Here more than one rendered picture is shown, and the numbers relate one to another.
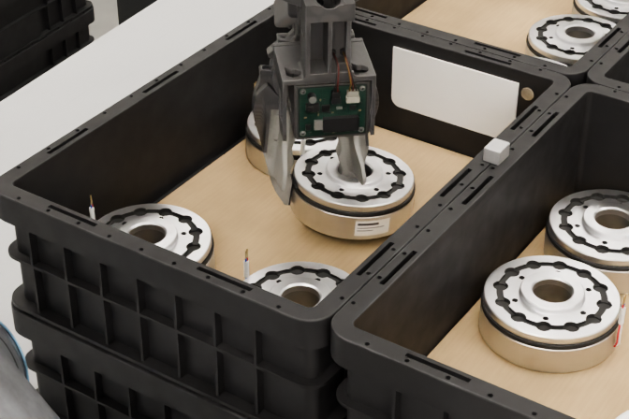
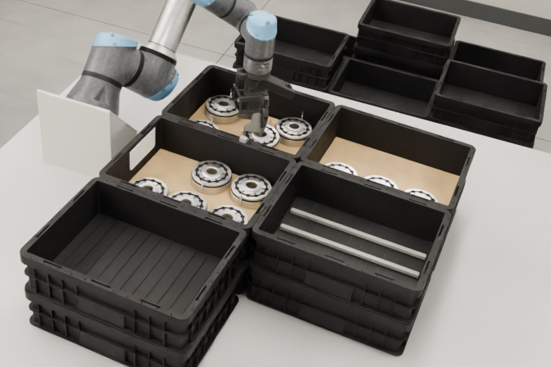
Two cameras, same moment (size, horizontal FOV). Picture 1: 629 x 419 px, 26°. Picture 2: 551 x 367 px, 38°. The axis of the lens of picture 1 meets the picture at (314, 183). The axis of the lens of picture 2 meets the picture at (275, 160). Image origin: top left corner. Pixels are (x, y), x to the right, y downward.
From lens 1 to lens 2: 196 cm
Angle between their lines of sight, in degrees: 60
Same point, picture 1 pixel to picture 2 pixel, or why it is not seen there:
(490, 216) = (228, 149)
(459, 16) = (403, 169)
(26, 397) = (110, 65)
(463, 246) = (213, 145)
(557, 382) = (187, 182)
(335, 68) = (239, 90)
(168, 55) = not seen: hidden behind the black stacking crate
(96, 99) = not seen: hidden behind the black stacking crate
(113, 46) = (410, 120)
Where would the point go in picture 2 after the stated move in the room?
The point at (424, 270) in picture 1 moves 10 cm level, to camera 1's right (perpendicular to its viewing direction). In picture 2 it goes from (193, 133) to (198, 156)
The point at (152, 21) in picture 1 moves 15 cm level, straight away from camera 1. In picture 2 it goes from (434, 127) to (474, 123)
